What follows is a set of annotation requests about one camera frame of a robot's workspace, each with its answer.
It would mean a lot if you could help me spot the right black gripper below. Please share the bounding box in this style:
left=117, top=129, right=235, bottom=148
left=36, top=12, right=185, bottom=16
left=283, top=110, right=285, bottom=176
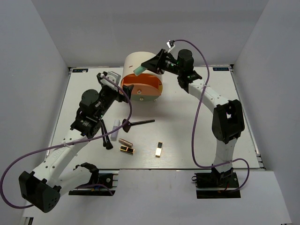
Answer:
left=141, top=49, right=183, bottom=76

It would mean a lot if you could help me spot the green white makeup tube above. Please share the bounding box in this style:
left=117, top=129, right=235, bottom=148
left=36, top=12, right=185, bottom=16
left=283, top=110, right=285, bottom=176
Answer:
left=133, top=66, right=147, bottom=76

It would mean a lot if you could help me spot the round beige orange organizer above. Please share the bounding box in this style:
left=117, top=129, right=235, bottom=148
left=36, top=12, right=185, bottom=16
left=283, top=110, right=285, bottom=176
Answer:
left=120, top=52, right=163, bottom=101

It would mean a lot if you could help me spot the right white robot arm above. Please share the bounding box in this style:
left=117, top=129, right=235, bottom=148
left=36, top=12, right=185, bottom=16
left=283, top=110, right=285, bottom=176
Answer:
left=141, top=49, right=245, bottom=187

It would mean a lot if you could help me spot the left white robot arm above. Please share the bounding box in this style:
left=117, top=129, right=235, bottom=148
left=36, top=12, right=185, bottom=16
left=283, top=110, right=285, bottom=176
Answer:
left=19, top=85, right=133, bottom=213

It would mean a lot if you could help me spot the black fan brush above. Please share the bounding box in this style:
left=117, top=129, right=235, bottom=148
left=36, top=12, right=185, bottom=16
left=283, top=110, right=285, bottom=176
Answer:
left=122, top=119, right=155, bottom=133

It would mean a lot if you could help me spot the rose gold lipstick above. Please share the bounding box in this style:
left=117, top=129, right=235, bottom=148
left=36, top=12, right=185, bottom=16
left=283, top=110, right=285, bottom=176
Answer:
left=118, top=138, right=133, bottom=147

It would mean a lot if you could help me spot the black gold lipstick case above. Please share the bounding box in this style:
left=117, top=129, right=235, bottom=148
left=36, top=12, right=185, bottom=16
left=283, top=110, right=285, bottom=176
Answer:
left=120, top=145, right=135, bottom=155

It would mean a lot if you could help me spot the gold black lipstick upright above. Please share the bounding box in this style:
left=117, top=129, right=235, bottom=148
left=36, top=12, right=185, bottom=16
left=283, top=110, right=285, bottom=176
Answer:
left=155, top=142, right=163, bottom=158

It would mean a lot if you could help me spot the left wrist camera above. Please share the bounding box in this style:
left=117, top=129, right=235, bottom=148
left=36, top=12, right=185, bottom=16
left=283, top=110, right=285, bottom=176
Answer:
left=97, top=71, right=121, bottom=91

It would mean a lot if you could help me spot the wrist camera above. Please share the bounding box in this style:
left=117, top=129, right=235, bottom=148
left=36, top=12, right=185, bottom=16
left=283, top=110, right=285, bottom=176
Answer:
left=166, top=40, right=175, bottom=53
left=97, top=71, right=121, bottom=91

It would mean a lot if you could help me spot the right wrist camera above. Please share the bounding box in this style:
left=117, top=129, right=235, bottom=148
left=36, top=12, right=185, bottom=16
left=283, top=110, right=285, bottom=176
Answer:
left=166, top=40, right=175, bottom=53

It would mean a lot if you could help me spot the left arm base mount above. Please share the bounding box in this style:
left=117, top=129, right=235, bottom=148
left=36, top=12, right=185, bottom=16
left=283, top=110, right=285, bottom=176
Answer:
left=68, top=170, right=119, bottom=196

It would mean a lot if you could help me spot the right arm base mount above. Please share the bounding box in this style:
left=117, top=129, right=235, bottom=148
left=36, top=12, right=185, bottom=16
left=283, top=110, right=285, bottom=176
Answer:
left=191, top=172, right=241, bottom=199

